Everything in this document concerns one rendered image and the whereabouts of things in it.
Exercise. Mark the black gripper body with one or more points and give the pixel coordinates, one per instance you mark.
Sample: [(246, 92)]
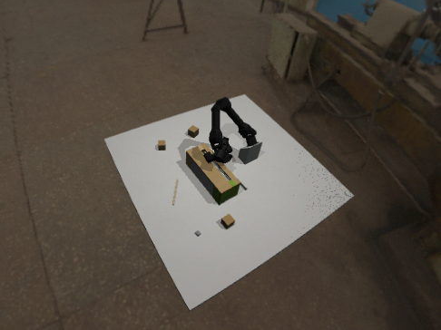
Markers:
[(209, 157)]

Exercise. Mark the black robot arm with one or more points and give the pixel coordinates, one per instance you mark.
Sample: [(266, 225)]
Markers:
[(245, 130)]

